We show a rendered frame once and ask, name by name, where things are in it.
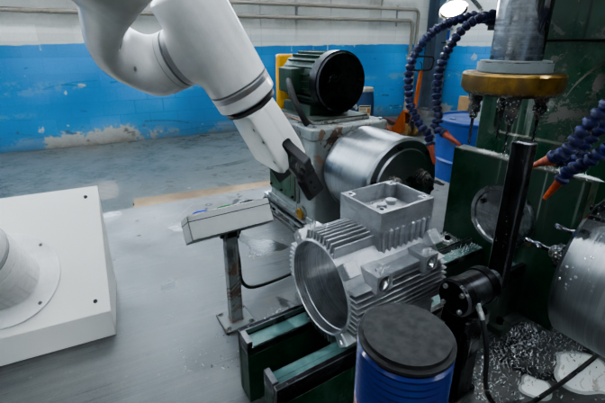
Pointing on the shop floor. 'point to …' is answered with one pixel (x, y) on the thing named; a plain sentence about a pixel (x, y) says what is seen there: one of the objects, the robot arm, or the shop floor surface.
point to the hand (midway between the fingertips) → (297, 181)
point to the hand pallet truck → (408, 110)
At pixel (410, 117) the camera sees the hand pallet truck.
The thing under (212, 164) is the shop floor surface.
